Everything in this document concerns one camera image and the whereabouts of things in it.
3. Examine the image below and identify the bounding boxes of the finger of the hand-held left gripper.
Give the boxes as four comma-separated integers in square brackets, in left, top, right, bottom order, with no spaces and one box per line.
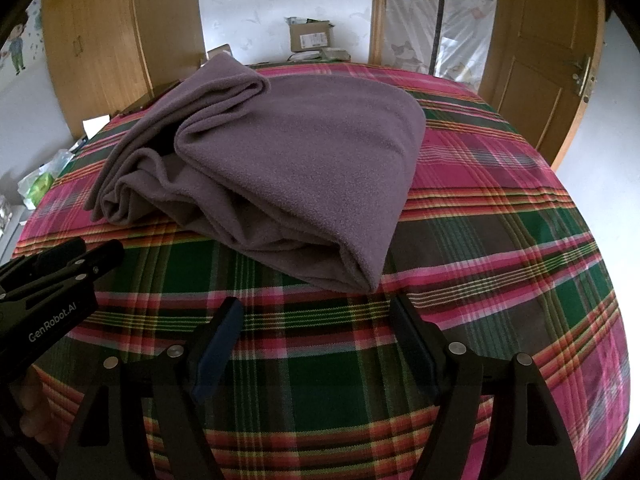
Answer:
[0,237,88,286]
[0,241,126,311]

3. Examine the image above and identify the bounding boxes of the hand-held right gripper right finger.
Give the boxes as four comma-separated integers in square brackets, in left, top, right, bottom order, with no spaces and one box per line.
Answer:
[387,292,581,480]

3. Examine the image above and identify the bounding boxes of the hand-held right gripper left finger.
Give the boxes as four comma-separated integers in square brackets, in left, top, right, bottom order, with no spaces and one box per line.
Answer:
[57,296,246,480]

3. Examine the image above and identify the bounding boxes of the purple fleece pants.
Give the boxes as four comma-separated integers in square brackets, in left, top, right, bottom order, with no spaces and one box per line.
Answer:
[84,52,427,293]

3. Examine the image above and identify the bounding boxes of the person's left hand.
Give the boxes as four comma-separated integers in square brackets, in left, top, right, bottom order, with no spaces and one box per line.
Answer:
[19,365,57,443]

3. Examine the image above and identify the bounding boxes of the green tissue packet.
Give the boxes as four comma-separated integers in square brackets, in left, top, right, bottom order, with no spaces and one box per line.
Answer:
[19,164,57,207]

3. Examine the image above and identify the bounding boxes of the plaid bed sheet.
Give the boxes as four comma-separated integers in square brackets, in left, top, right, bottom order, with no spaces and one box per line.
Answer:
[12,60,631,480]

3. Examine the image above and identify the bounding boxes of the white paper card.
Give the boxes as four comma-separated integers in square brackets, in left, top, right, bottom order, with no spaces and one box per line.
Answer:
[81,115,112,139]

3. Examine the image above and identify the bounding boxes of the wooden wardrobe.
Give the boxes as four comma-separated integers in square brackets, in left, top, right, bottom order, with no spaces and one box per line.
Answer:
[40,0,206,131]

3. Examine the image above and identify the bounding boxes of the small white box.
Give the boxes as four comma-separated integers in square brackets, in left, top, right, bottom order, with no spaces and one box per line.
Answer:
[206,44,234,68]

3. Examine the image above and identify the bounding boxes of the brown cardboard box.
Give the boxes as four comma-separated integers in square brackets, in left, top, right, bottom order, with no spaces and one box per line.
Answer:
[286,16,334,54]

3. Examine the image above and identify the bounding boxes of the wooden door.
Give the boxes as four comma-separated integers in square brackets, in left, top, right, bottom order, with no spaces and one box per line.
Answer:
[480,0,608,171]

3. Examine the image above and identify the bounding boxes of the black pole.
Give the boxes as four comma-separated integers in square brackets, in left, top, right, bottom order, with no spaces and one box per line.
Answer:
[427,0,449,74]

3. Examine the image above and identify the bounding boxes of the clear plastic curtain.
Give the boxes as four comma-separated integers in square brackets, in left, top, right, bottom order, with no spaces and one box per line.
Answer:
[382,0,501,83]

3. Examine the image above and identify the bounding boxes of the cartoon wall sticker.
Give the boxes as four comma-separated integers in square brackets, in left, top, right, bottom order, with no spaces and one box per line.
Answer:
[0,7,32,77]

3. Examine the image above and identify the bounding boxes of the metal door handle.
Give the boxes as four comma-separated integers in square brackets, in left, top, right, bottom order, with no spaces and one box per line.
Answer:
[569,55,597,100]

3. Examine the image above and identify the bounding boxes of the wooden door frame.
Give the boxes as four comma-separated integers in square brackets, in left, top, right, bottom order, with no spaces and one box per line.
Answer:
[369,0,390,64]

